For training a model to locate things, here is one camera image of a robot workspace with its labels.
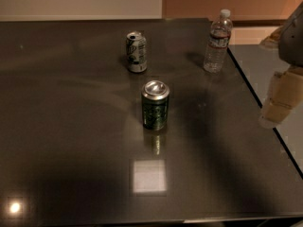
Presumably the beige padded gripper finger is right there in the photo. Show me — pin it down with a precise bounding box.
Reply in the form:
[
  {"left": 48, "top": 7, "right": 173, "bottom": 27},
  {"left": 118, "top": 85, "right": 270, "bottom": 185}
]
[{"left": 259, "top": 65, "right": 303, "bottom": 129}]

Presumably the clear plastic water bottle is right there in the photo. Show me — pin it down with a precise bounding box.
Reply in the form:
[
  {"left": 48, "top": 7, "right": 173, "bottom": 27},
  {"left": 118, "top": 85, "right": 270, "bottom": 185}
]
[{"left": 204, "top": 9, "right": 233, "bottom": 73}]

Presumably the green soda can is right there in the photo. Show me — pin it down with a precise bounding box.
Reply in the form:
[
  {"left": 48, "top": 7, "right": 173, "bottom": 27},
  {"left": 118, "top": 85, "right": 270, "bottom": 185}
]
[{"left": 141, "top": 80, "right": 169, "bottom": 131}]

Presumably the white 7up can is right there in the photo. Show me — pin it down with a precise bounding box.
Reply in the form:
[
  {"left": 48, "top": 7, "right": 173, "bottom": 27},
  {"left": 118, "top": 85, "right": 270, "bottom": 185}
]
[{"left": 126, "top": 31, "right": 147, "bottom": 73}]

